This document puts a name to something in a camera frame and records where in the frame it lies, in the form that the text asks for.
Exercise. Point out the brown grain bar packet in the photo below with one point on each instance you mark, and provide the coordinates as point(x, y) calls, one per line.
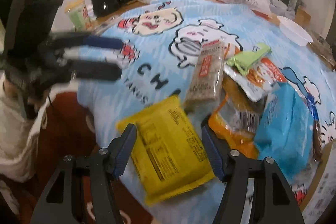
point(206, 81)

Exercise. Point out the cream sleeve forearm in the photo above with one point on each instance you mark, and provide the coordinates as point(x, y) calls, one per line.
point(19, 143)

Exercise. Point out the orange white snack packet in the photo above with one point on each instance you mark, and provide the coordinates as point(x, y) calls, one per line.
point(260, 79)

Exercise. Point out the orange clear snack bag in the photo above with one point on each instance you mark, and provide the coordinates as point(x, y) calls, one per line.
point(235, 119)

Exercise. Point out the blue snack packet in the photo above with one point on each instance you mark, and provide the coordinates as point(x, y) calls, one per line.
point(285, 131)

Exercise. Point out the cardboard box with labels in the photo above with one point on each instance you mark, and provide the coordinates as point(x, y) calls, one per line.
point(322, 188)

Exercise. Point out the yellow cracker packet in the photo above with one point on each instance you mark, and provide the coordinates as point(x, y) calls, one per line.
point(168, 154)

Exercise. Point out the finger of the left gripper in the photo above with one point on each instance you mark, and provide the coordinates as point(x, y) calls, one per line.
point(93, 70)
point(77, 39)

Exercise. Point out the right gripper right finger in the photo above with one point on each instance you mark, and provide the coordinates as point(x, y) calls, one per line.
point(273, 200)

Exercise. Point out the blue cartoon tablecloth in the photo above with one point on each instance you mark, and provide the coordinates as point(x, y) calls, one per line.
point(158, 65)

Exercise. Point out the green Alpenliebe candy pack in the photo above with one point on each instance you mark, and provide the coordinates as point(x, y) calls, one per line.
point(244, 60)

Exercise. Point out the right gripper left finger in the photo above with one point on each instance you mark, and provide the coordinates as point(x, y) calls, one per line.
point(62, 200)

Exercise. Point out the brown chocolate bar packet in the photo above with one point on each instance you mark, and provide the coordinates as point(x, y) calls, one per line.
point(317, 141)

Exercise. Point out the white plastic bowl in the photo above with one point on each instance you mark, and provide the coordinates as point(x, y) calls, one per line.
point(294, 32)

